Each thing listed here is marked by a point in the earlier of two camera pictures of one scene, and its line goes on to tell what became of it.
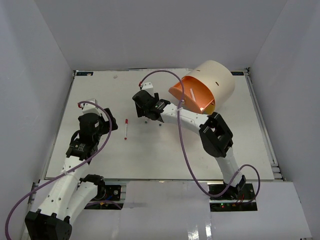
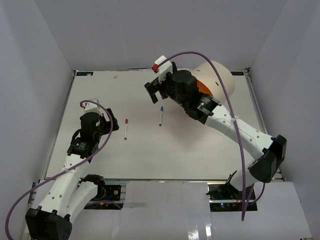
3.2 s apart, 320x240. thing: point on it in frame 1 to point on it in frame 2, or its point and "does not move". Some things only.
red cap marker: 126,129 does not move
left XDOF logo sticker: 84,73 does not move
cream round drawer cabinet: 219,79 does not move
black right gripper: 140,112 to 155,86
